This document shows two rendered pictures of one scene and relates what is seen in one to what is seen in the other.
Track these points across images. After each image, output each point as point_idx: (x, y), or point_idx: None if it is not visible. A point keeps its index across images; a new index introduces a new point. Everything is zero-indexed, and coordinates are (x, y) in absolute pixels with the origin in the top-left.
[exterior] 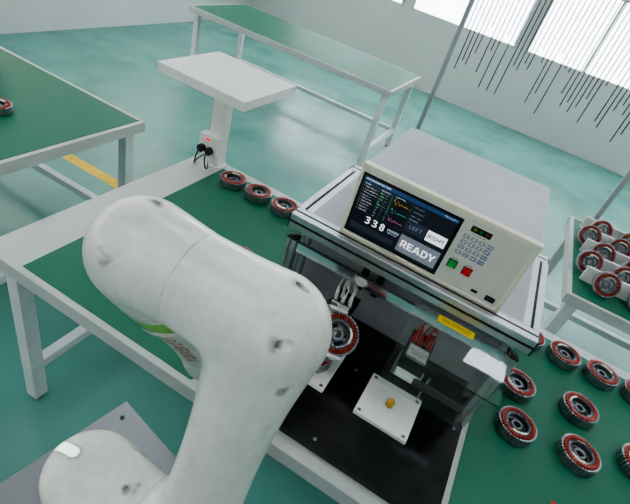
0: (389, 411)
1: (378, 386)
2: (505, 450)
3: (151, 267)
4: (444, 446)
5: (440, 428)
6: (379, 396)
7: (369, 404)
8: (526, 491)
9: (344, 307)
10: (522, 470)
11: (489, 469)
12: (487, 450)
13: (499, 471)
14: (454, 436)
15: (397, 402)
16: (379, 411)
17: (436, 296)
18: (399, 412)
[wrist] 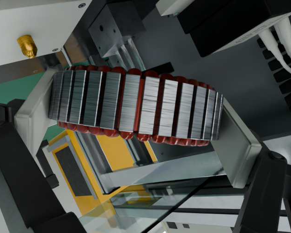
0: (10, 44)
1: (60, 15)
2: (37, 82)
3: None
4: None
5: (26, 67)
6: (36, 24)
7: (3, 24)
8: None
9: (251, 36)
10: (21, 92)
11: (3, 88)
12: (27, 79)
13: (7, 90)
14: (23, 75)
15: (39, 40)
16: None
17: (191, 211)
18: (18, 49)
